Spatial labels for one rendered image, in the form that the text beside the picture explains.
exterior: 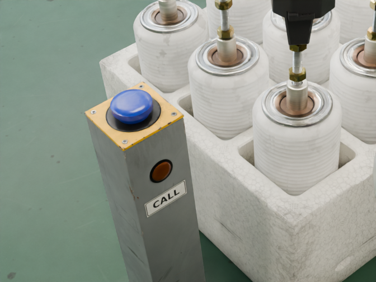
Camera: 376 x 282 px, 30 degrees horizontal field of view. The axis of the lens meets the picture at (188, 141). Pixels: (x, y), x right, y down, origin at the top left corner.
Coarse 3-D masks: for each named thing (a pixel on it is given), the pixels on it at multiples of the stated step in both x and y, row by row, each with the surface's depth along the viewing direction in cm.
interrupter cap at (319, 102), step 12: (276, 84) 77; (312, 84) 77; (264, 96) 76; (276, 96) 76; (312, 96) 76; (324, 96) 75; (264, 108) 75; (276, 108) 75; (312, 108) 75; (324, 108) 74; (276, 120) 73; (288, 120) 73; (300, 120) 73; (312, 120) 73
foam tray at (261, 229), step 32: (128, 64) 95; (192, 128) 85; (192, 160) 86; (224, 160) 80; (352, 160) 78; (224, 192) 83; (256, 192) 76; (320, 192) 75; (352, 192) 77; (224, 224) 87; (256, 224) 80; (288, 224) 73; (320, 224) 76; (352, 224) 81; (256, 256) 84; (288, 256) 77; (320, 256) 80; (352, 256) 86
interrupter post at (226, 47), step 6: (234, 36) 80; (222, 42) 80; (228, 42) 80; (234, 42) 80; (222, 48) 81; (228, 48) 80; (234, 48) 81; (222, 54) 81; (228, 54) 81; (234, 54) 82; (222, 60) 82; (228, 60) 82
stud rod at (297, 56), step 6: (294, 54) 70; (300, 54) 70; (294, 60) 71; (300, 60) 71; (294, 66) 71; (300, 66) 71; (294, 72) 72; (300, 72) 72; (294, 84) 73; (300, 84) 73
